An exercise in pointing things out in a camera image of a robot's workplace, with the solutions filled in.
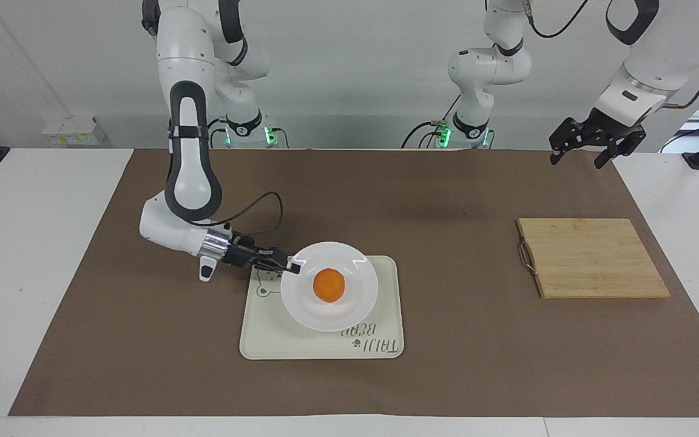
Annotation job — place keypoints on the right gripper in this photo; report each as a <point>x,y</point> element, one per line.
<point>240,252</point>

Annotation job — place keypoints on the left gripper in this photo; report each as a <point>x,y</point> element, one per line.
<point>613,130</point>

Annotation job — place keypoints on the white round plate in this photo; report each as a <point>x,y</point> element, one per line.
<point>337,309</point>

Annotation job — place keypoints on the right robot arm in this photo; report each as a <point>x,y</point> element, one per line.
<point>189,170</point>

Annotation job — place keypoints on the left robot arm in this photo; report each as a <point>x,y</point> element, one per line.
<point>659,48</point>

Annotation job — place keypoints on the orange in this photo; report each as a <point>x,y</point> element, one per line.
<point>329,285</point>

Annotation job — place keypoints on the cream plastic tray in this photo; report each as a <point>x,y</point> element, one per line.
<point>264,334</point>

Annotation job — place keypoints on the wooden cutting board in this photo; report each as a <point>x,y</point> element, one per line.
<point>592,258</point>

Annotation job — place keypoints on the white wall socket box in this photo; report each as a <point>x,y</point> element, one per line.
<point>73,130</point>

